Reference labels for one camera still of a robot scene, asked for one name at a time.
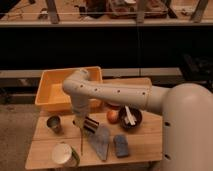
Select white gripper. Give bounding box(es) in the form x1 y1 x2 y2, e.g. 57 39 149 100
73 109 88 129

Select black striped eraser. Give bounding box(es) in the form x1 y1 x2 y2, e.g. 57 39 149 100
83 117 99 134

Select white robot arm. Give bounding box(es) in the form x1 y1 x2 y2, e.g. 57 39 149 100
62 68 213 171

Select small metal cup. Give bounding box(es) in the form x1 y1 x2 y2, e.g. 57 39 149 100
46 116 62 134

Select orange fruit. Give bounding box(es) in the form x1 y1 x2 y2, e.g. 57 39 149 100
107 110 118 124

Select grey triangular cloth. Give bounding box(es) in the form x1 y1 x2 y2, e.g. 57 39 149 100
88 125 110 161

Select yellow plastic bin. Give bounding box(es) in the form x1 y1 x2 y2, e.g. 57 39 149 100
34 66 105 112

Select red plate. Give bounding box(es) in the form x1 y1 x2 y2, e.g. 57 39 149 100
106 103 120 110

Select blue sponge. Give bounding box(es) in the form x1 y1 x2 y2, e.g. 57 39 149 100
113 134 129 158

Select dark brown bowl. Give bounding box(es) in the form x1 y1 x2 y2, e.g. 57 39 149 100
118 107 143 130

